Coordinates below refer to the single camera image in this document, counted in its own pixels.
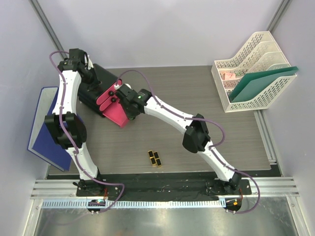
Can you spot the pink paper note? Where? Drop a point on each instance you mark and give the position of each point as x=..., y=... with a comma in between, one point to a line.
x=228, y=76

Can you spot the white mesh file rack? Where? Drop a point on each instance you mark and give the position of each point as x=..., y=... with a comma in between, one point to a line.
x=260, y=53

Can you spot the black drawer organizer cabinet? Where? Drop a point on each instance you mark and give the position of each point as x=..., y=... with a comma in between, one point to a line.
x=89, y=93

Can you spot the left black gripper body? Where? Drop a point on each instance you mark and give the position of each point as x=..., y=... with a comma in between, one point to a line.
x=91, y=77

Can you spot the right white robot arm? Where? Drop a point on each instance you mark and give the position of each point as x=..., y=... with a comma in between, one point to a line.
x=196, y=137

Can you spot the green folder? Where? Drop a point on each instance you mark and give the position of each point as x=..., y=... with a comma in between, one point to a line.
x=252, y=84

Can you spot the slotted cable duct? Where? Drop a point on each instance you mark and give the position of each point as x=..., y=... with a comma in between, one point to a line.
x=98, y=203

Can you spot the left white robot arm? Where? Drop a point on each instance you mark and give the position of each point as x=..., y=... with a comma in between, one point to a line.
x=63, y=124

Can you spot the aluminium rail frame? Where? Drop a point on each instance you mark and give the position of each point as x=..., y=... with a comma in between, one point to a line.
x=263, y=186

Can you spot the pink drawer front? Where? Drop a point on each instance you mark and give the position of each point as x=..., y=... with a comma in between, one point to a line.
x=116, y=114

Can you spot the blue binder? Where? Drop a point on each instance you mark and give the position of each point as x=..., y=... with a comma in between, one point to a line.
x=41, y=142

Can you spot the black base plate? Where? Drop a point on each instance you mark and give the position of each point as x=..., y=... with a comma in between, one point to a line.
x=160, y=187

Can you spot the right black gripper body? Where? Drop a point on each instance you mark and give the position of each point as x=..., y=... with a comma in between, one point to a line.
x=129, y=112

